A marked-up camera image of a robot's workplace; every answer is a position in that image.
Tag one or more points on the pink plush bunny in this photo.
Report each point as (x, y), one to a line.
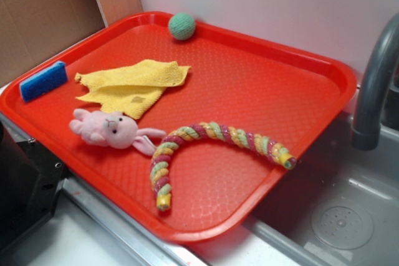
(113, 130)

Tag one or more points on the grey faucet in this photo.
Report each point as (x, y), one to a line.
(377, 102)

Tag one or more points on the blue sponge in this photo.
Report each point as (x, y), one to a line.
(44, 81)

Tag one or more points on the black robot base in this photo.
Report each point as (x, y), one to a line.
(31, 180)

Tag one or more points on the green knitted ball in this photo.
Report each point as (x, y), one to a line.
(181, 26)

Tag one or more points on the red plastic tray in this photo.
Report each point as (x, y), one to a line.
(259, 86)

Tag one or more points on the yellow cloth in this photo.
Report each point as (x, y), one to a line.
(133, 89)

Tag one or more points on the brown cardboard panel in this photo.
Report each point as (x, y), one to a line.
(33, 31)

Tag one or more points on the grey sink basin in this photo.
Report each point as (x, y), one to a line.
(339, 206)

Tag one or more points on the multicolored twisted rope toy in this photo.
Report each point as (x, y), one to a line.
(262, 145)

